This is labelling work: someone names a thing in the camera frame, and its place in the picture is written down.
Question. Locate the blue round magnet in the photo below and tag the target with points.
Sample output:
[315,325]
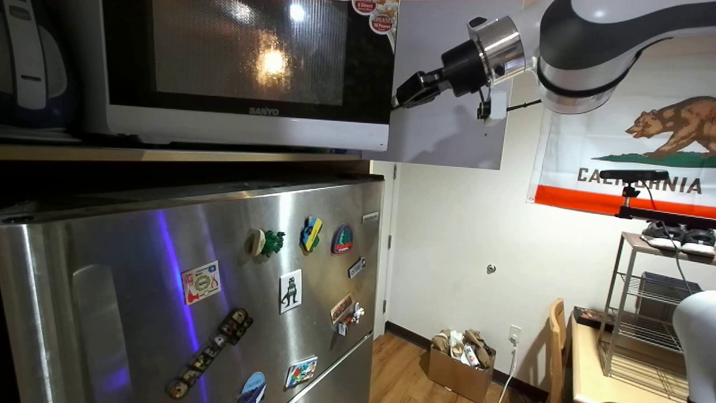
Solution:
[252,389]

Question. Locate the small grey rectangular magnet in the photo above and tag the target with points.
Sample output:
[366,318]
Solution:
[355,267]

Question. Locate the white black figure magnet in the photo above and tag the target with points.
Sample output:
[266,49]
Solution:
[289,291]

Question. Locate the tan and green magnet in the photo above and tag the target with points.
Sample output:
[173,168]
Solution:
[265,242]

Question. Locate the white room door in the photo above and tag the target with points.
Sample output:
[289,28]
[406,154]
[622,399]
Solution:
[382,246]

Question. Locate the colourful rectangular magnet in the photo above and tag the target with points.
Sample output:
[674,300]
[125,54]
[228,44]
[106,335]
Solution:
[300,372]

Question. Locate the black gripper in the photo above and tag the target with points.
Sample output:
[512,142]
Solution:
[465,67]

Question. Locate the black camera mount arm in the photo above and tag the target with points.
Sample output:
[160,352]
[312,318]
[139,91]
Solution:
[662,213]

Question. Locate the light wooden table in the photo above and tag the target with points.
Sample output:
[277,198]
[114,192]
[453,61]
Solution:
[595,372]

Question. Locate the brown cardboard box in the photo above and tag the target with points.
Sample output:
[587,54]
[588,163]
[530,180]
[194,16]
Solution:
[459,377]

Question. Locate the black box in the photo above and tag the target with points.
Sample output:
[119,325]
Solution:
[662,288]

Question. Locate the white cabinet door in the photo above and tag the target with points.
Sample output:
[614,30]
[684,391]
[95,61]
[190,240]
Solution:
[447,137]

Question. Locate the black stereo camera bar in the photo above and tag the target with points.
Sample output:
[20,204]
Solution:
[634,175]

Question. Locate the black gold Oakland magnet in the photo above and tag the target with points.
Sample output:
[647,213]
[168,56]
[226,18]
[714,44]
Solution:
[211,351]

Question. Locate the red green rectangular magnet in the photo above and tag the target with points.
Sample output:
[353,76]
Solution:
[201,282]

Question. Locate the crumpled paper bags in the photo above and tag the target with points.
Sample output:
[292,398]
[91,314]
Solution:
[460,348]

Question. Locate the white blue appliance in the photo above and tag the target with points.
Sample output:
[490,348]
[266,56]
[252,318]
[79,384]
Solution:
[34,67]

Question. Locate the brown rectangular magnet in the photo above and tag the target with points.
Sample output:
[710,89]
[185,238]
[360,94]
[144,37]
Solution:
[341,308]

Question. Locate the stainless steel refrigerator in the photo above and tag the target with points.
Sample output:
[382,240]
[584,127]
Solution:
[134,299]

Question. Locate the wooden shelf board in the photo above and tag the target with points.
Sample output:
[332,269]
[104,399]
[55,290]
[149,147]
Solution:
[185,155]

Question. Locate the round teal red magnet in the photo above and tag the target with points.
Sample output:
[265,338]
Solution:
[342,240]

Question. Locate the white wall outlet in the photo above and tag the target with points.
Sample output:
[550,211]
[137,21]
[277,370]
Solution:
[515,336]

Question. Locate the California bear flag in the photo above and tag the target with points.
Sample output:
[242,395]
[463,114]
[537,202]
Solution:
[662,148]

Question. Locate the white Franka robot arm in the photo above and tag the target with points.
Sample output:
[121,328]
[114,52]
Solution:
[595,46]

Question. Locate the microwave door with dark window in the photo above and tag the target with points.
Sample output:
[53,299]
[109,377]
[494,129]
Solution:
[247,67]

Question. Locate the blue yellow magnet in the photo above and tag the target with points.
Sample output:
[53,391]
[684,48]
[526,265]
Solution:
[312,233]

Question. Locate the wooden chair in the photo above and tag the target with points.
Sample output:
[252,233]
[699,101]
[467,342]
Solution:
[557,351]

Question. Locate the stacked laptops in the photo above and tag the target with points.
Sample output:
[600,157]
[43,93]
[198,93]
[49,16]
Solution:
[677,238]

